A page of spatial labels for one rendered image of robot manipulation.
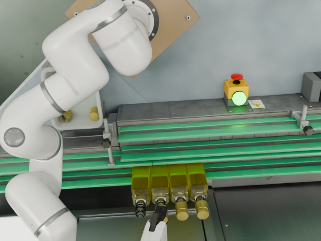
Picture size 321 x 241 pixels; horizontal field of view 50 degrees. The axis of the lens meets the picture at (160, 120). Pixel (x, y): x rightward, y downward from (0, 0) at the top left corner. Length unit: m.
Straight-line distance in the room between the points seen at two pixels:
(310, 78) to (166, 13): 0.53
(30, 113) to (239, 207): 0.78
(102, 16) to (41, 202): 0.40
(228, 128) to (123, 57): 0.48
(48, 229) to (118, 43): 0.40
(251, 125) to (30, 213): 0.70
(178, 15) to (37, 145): 0.55
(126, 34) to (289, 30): 0.65
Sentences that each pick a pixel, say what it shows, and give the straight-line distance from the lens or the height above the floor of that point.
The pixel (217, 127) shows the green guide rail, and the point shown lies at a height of 0.92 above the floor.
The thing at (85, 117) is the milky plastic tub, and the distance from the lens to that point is 1.24.
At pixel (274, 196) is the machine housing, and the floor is 0.93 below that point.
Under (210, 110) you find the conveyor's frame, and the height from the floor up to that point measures 0.84.
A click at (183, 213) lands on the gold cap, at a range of 0.97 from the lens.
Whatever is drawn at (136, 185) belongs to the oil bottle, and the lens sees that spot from 1.05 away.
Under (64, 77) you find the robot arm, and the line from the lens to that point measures 0.77.
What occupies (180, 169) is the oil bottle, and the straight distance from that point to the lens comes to 1.10.
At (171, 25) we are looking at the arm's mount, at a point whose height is 0.84.
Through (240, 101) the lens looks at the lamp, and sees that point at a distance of 1.15.
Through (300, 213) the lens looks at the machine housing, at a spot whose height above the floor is 1.02.
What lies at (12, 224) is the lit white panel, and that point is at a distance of 1.27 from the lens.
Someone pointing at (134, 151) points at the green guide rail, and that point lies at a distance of 1.13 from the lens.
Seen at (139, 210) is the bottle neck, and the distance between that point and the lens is 0.99.
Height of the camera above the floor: 1.85
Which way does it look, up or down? 61 degrees down
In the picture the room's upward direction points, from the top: 176 degrees clockwise
